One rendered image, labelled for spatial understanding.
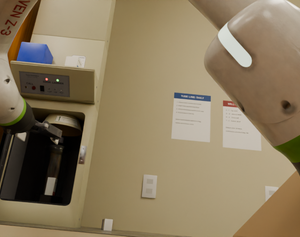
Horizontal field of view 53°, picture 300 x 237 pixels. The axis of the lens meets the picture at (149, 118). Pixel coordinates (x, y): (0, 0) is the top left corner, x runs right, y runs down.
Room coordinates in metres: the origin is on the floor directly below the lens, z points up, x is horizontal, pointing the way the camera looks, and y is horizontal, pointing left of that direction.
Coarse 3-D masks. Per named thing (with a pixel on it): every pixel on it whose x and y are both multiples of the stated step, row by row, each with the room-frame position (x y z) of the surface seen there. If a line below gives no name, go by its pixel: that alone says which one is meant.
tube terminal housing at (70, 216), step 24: (72, 48) 1.13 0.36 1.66; (96, 48) 1.13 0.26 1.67; (96, 72) 1.13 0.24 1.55; (96, 96) 1.13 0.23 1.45; (96, 120) 1.22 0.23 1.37; (72, 192) 1.13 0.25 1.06; (0, 216) 1.12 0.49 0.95; (24, 216) 1.12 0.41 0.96; (48, 216) 1.13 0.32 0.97; (72, 216) 1.13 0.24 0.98
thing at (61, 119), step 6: (54, 114) 1.16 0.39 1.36; (60, 114) 1.16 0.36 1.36; (66, 114) 1.16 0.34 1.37; (48, 120) 1.15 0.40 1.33; (54, 120) 1.14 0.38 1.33; (60, 120) 1.14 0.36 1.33; (66, 120) 1.15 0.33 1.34; (72, 120) 1.17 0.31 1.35; (78, 120) 1.21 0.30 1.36; (60, 126) 1.29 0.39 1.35; (66, 126) 1.29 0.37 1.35; (72, 126) 1.16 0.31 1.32; (78, 126) 1.19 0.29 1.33; (66, 132) 1.30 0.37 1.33; (72, 132) 1.30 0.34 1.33; (78, 132) 1.27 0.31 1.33
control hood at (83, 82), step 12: (12, 72) 1.04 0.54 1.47; (36, 72) 1.03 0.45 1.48; (48, 72) 1.03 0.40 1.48; (60, 72) 1.03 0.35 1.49; (72, 72) 1.02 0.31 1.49; (84, 72) 1.02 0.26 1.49; (72, 84) 1.06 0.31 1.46; (84, 84) 1.05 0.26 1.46; (96, 84) 1.09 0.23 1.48; (24, 96) 1.12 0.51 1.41; (36, 96) 1.10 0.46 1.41; (48, 96) 1.10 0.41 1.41; (60, 96) 1.09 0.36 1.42; (72, 96) 1.09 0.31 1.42; (84, 96) 1.09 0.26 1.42
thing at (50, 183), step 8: (48, 144) 1.18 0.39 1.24; (56, 144) 1.17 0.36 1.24; (48, 152) 1.19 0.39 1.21; (56, 152) 1.18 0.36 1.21; (64, 152) 1.20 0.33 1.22; (48, 160) 1.19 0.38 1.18; (56, 160) 1.18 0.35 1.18; (64, 160) 1.20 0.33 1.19; (48, 168) 1.18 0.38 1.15; (56, 168) 1.19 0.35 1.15; (64, 168) 1.21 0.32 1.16; (48, 176) 1.18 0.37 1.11; (56, 176) 1.19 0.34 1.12; (64, 176) 1.22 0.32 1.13; (40, 184) 1.20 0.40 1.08; (48, 184) 1.18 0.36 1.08; (56, 184) 1.19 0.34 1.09; (40, 192) 1.19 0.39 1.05; (48, 192) 1.18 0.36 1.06; (56, 192) 1.20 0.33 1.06
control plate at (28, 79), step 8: (24, 72) 1.03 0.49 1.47; (32, 72) 1.03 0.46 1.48; (24, 80) 1.06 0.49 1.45; (32, 80) 1.05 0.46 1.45; (40, 80) 1.05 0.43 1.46; (48, 80) 1.05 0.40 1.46; (64, 80) 1.05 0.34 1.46; (24, 88) 1.08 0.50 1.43; (56, 88) 1.07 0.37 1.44; (64, 88) 1.07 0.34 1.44; (64, 96) 1.09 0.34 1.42
